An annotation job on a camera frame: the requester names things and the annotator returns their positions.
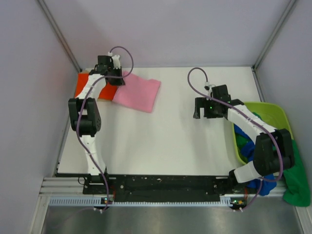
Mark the left aluminium frame post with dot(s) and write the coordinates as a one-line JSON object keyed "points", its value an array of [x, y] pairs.
{"points": [[58, 33]]}

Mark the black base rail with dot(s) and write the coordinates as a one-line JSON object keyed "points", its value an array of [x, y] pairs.
{"points": [[160, 188]]}

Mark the aluminium frame post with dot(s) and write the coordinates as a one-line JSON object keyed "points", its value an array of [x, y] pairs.
{"points": [[275, 33], [58, 33]]}

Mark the green t shirt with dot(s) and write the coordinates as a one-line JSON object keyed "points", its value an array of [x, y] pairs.
{"points": [[297, 192]]}

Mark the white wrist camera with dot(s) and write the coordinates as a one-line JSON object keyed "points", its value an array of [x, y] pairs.
{"points": [[208, 86], [116, 60]]}

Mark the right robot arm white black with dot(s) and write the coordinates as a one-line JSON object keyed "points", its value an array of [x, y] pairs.
{"points": [[273, 149]]}

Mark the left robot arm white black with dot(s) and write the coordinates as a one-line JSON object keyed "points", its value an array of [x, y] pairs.
{"points": [[101, 82]]}

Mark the grey slotted cable duct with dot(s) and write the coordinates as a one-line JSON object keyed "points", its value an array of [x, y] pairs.
{"points": [[100, 201]]}

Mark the right aluminium frame post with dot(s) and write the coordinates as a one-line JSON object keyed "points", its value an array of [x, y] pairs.
{"points": [[275, 33]]}

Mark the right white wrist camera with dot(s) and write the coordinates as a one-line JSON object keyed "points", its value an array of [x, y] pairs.
{"points": [[208, 86]]}

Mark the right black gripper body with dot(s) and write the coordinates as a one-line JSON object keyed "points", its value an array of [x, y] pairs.
{"points": [[210, 109]]}

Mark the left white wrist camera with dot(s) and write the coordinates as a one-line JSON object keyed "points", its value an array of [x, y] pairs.
{"points": [[116, 60]]}

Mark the folded orange t shirt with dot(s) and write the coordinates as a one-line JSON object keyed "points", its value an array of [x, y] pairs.
{"points": [[107, 92]]}

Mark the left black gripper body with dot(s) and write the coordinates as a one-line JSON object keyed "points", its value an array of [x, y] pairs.
{"points": [[114, 72]]}

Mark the pink t shirt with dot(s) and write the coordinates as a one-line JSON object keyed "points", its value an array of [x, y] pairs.
{"points": [[137, 93]]}

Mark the green plastic basket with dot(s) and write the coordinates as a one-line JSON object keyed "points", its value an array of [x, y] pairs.
{"points": [[270, 113]]}

